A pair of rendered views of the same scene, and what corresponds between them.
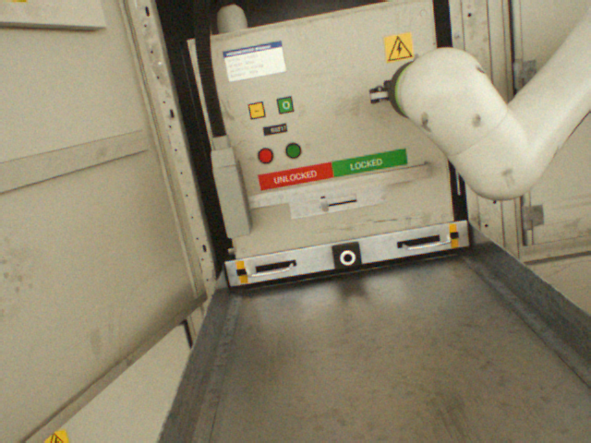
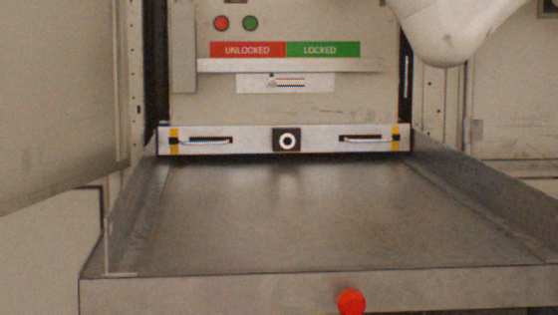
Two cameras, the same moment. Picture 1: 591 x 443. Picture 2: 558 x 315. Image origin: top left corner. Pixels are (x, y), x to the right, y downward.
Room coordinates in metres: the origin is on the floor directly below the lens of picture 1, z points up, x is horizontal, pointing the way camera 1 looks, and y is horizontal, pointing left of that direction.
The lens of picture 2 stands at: (-0.35, 0.11, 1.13)
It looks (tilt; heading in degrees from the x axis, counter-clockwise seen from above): 7 degrees down; 353
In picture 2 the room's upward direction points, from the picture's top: straight up
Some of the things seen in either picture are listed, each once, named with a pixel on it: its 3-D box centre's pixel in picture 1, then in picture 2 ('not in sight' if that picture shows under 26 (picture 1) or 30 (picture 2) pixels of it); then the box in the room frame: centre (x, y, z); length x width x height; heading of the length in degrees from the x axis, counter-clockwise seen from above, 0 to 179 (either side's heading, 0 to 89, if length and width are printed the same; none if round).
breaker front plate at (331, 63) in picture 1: (328, 140); (285, 19); (1.08, -0.10, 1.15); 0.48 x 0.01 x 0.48; 88
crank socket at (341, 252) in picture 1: (346, 256); (286, 140); (1.06, -0.10, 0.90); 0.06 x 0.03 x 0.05; 88
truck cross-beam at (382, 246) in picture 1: (344, 250); (284, 137); (1.10, -0.10, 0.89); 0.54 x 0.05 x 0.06; 88
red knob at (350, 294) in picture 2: not in sight; (350, 300); (0.38, -0.07, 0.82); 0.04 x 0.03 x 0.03; 178
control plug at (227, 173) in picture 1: (232, 191); (183, 48); (1.02, 0.11, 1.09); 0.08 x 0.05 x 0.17; 178
